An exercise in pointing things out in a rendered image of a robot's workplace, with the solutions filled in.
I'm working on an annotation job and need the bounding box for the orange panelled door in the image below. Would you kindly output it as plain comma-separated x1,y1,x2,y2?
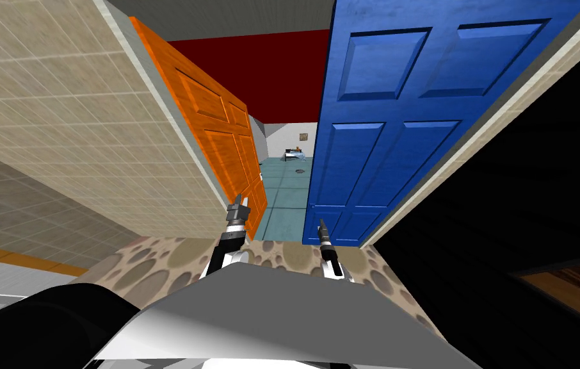
130,17,270,242

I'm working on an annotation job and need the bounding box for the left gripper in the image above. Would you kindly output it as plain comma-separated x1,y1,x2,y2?
225,193,251,226

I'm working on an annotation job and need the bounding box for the bed with pale cover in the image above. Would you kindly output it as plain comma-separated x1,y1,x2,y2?
280,147,308,163

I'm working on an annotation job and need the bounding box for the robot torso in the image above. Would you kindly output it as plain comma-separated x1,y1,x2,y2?
84,260,483,369

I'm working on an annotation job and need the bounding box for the blue panelled door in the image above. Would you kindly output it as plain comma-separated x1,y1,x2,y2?
302,0,580,249

